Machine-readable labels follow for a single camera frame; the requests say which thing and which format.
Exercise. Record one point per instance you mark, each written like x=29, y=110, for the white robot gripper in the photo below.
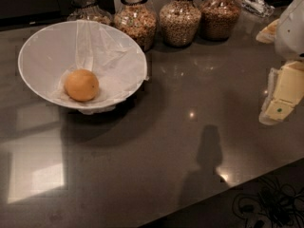
x=291, y=32

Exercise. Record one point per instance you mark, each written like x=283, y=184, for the white bowl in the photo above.
x=45, y=55

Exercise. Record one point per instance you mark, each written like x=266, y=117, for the clear plastic bag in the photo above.
x=258, y=8

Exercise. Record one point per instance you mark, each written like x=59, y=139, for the glass jar of brown grains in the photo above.
x=218, y=19

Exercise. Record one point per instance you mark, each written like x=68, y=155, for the glass jar of light grains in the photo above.
x=179, y=21

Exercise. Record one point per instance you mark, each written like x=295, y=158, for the glass jar of granola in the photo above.
x=136, y=19

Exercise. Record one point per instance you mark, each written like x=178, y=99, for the white paper liner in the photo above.
x=113, y=57

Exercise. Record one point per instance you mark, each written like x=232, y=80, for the orange fruit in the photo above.
x=81, y=85

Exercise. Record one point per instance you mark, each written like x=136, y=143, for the glass jar far left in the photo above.
x=89, y=10

